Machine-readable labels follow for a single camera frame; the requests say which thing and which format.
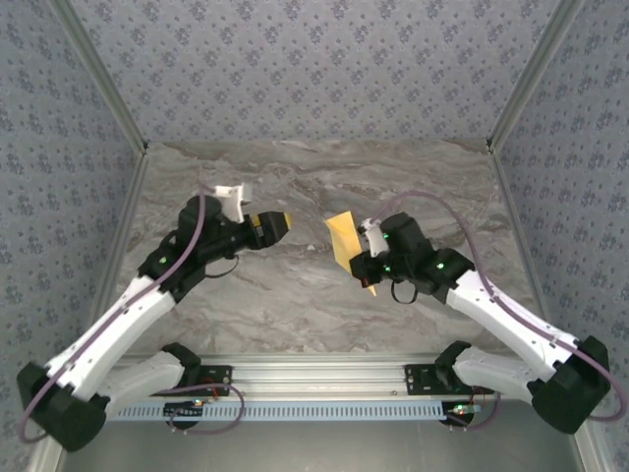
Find yellow paper sheet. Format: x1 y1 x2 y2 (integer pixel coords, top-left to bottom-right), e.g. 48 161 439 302
323 209 380 299

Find grey metal sheet panel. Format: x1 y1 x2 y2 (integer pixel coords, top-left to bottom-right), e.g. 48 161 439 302
51 398 589 472

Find black controller board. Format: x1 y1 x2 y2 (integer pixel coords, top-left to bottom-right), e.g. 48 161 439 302
163 399 206 435
440 400 486 434

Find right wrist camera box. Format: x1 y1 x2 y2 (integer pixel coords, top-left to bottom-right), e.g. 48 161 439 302
359 218 389 259

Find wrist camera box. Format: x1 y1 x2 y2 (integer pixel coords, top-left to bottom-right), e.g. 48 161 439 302
359 218 389 259
213 182 255 225

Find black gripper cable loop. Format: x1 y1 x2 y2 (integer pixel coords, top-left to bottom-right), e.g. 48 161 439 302
389 278 420 306
204 254 241 277

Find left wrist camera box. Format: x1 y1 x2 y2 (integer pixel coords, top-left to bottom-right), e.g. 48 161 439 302
213 182 255 225

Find aluminium side rail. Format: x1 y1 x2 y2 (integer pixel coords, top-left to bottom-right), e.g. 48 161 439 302
90 149 151 316
486 147 561 345

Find aluminium cross rail frame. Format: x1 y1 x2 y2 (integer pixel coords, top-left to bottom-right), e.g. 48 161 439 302
97 351 542 398

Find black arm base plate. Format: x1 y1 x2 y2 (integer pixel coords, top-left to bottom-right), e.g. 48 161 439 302
146 366 234 397
402 362 495 397

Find light blue slotted cable duct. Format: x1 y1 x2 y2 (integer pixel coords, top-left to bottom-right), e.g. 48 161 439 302
105 399 449 424

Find aluminium upright post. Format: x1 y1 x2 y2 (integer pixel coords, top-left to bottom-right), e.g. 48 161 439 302
48 0 150 157
485 0 589 156

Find aluminium lower frame bar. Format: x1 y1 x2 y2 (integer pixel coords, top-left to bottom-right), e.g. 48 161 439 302
572 427 613 472
28 435 70 472

